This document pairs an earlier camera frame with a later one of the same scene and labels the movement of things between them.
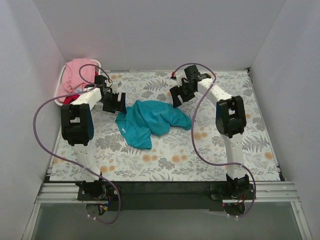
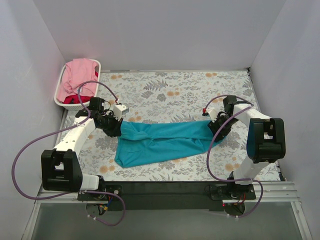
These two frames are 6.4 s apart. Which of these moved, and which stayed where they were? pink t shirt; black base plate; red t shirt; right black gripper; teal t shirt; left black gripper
Moved: teal t shirt; left black gripper; right black gripper
Stayed: red t shirt; black base plate; pink t shirt
